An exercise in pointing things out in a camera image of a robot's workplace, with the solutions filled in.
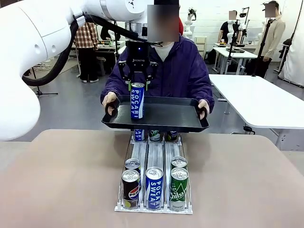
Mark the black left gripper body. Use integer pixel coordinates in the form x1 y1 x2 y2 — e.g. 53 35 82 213
125 40 152 72

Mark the black plastic serving tray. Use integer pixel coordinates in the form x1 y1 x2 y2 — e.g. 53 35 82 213
101 95 209 133

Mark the person's right forearm navy sleeve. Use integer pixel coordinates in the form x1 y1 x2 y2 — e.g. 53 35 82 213
101 70 125 105

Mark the person's left forearm navy sleeve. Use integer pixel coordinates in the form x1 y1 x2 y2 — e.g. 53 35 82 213
190 77 216 112

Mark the person in navy jacket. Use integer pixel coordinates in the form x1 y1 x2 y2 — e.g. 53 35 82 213
101 0 216 114

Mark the person in plaid shirt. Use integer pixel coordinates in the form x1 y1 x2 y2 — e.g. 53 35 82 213
73 22 99 84

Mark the person in black t-shirt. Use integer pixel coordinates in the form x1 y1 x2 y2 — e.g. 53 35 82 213
218 10 238 45

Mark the person in beige jacket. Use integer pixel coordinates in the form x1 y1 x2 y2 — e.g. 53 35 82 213
254 1 285 79

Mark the person's right hand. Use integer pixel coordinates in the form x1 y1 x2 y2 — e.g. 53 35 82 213
102 92 118 113

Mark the person's left hand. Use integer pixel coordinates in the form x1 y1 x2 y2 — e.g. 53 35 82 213
197 99 210 120

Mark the brown plastic stool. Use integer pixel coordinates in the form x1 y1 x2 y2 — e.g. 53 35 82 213
96 57 106 76

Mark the green Chilsung cider can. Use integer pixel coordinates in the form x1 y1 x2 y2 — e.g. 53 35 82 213
170 167 189 211
171 156 188 171
149 130 161 142

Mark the long white work desk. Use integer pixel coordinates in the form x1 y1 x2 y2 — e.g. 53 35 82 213
212 46 258 76

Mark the large white table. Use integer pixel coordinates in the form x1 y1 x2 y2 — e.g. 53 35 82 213
209 74 304 151

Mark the tall black tripod stand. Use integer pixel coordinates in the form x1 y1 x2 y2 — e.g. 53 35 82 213
251 19 274 77

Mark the white hanging backdrop sheet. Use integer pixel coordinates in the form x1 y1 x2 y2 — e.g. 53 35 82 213
278 30 304 87

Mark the white wire can rack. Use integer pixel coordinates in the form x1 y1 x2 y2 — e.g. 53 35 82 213
114 132 193 215

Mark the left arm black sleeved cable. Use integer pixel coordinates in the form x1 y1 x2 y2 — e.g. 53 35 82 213
22 14 149 86

